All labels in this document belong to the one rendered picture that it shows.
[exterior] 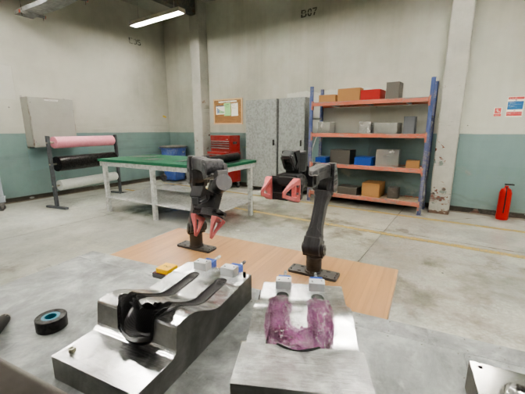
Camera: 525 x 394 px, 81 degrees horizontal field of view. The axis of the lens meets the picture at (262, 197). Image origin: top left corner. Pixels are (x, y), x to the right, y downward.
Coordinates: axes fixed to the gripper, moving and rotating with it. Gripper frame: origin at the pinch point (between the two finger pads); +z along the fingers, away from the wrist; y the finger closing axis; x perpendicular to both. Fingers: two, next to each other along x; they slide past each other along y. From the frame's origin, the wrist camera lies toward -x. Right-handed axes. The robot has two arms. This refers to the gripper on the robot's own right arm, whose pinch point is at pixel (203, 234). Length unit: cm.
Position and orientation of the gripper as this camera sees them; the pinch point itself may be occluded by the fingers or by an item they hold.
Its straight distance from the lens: 109.7
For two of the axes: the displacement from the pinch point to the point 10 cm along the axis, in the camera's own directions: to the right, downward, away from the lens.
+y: 9.1, 0.8, -4.1
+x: 3.6, 3.2, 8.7
